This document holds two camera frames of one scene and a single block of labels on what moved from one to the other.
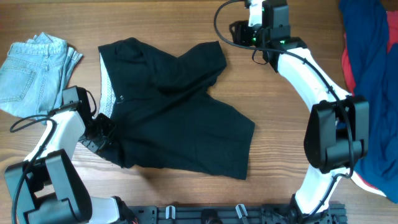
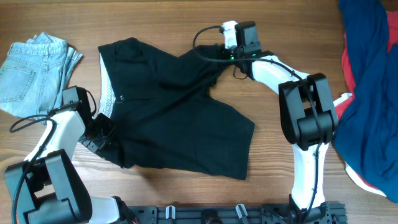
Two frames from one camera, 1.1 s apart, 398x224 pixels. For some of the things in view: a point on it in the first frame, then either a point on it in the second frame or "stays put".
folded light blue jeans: (33, 75) stays put
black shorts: (165, 117) stays put
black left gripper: (94, 143) stays put
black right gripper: (237, 32) → (229, 53)
